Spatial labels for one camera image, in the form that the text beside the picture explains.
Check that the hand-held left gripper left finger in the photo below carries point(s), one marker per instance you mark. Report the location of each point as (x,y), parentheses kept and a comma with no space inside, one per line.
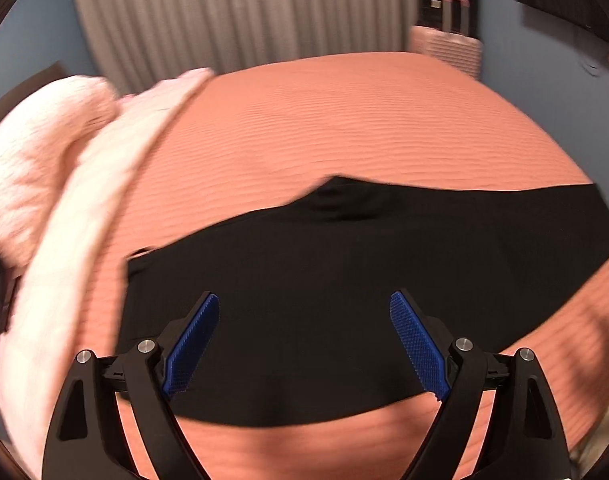
(192,345)

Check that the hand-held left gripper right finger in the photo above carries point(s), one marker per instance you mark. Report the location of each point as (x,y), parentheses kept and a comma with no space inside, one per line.
(417,345)

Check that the black pants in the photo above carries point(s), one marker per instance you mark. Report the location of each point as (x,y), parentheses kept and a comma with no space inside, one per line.
(309,260)

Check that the pale pink blanket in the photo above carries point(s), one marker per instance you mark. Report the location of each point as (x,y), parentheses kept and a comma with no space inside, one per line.
(84,220)

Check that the bed with pink quilted cover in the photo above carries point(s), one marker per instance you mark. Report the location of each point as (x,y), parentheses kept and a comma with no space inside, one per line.
(359,120)

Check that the floral white pillow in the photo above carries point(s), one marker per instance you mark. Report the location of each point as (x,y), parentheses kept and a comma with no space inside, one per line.
(29,160)

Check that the pink suitcase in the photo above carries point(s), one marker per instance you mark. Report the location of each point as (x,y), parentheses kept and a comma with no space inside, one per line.
(444,47)

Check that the grey padded headboard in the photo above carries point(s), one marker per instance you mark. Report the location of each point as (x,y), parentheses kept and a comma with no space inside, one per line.
(49,74)

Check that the grey curtain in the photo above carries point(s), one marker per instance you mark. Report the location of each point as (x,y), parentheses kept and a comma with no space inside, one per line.
(234,10)

